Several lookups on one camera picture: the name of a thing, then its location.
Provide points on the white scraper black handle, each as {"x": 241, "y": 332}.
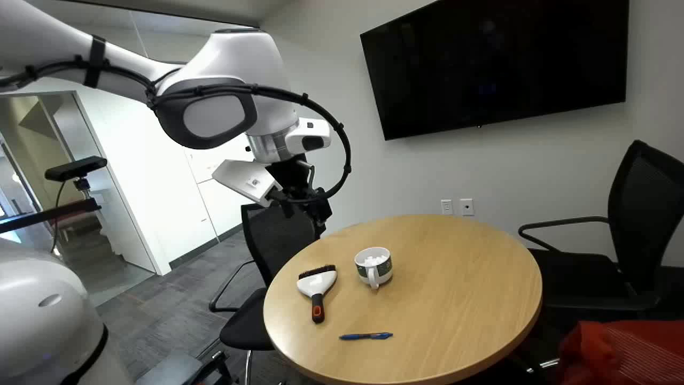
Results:
{"x": 315, "y": 284}

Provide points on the white patterned mug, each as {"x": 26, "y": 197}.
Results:
{"x": 374, "y": 275}

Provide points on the round wooden table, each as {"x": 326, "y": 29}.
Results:
{"x": 463, "y": 298}

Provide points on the black office chair left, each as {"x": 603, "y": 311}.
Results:
{"x": 273, "y": 236}

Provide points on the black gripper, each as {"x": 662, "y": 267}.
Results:
{"x": 295, "y": 188}

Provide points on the black office chair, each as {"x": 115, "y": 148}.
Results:
{"x": 273, "y": 236}
{"x": 645, "y": 209}

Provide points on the black camera on stand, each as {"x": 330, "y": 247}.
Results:
{"x": 75, "y": 171}

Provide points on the black wall television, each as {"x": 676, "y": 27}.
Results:
{"x": 472, "y": 63}

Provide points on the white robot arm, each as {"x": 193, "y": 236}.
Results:
{"x": 233, "y": 86}

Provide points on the red bag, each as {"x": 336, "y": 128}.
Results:
{"x": 622, "y": 353}

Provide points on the white paper pieces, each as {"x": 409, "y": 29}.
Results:
{"x": 372, "y": 256}

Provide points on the white wall outlet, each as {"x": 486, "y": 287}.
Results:
{"x": 465, "y": 206}

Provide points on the blue pen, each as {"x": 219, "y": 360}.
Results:
{"x": 367, "y": 337}

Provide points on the black office chair right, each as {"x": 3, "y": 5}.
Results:
{"x": 645, "y": 209}

